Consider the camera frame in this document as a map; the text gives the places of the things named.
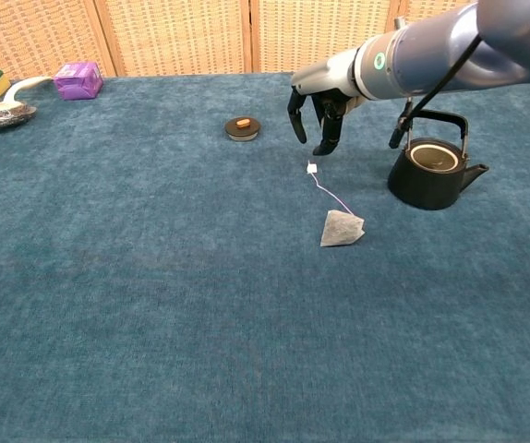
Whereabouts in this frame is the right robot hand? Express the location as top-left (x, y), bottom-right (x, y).
top-left (286, 48), bottom-right (363, 157)

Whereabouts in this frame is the pyramid tea bag with string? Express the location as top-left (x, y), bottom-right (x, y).
top-left (305, 160), bottom-right (367, 249)

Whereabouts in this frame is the black teapot lid orange knob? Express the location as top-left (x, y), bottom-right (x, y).
top-left (223, 115), bottom-right (263, 143)

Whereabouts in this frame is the black teapot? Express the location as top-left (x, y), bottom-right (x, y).
top-left (387, 110), bottom-right (491, 212)

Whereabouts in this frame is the wicker folding screen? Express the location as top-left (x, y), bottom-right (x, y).
top-left (0, 0), bottom-right (478, 83)

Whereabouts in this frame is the purple box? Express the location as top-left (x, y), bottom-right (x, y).
top-left (53, 61), bottom-right (105, 102)

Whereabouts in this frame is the blue table cloth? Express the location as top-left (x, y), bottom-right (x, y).
top-left (0, 71), bottom-right (530, 443)

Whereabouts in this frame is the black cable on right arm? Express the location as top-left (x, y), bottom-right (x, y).
top-left (388, 34), bottom-right (484, 150)

